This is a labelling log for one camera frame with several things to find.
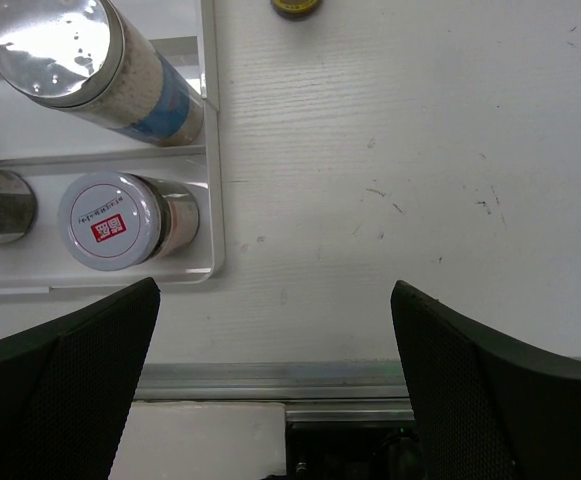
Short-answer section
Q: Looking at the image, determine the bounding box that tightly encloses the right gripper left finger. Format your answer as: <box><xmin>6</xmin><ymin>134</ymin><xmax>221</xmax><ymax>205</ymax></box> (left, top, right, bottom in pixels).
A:
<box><xmin>0</xmin><ymin>278</ymin><xmax>160</xmax><ymax>479</ymax></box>

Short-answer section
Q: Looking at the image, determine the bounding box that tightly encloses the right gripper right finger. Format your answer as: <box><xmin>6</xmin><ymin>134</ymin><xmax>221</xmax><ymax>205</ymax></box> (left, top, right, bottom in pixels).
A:
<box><xmin>391</xmin><ymin>281</ymin><xmax>581</xmax><ymax>479</ymax></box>

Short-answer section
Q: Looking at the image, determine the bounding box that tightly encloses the white lid jar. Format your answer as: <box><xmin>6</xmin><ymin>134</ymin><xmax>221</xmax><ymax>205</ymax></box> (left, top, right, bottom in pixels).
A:
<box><xmin>57</xmin><ymin>171</ymin><xmax>201</xmax><ymax>272</ymax></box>
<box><xmin>0</xmin><ymin>166</ymin><xmax>39</xmax><ymax>247</ymax></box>

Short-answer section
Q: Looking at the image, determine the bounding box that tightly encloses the blue label shaker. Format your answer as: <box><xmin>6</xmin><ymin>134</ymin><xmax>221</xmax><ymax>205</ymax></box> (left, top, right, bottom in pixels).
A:
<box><xmin>0</xmin><ymin>1</ymin><xmax>204</xmax><ymax>146</ymax></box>

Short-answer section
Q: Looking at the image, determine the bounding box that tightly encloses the yellow label sauce bottle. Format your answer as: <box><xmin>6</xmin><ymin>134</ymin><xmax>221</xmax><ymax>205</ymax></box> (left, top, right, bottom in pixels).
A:
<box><xmin>270</xmin><ymin>0</ymin><xmax>322</xmax><ymax>21</ymax></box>

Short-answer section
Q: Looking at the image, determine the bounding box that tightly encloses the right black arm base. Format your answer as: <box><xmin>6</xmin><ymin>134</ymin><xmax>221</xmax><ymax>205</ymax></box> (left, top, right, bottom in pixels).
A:
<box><xmin>283</xmin><ymin>421</ymin><xmax>428</xmax><ymax>479</ymax></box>

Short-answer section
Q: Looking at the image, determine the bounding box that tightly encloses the white divided organizer tray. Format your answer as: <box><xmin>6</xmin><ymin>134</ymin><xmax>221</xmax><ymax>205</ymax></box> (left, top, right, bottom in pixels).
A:
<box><xmin>0</xmin><ymin>1</ymin><xmax>225</xmax><ymax>296</ymax></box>

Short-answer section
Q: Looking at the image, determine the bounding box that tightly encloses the aluminium front rail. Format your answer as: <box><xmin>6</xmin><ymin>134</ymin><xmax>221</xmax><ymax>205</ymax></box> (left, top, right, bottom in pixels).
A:
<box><xmin>135</xmin><ymin>361</ymin><xmax>414</xmax><ymax>423</ymax></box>

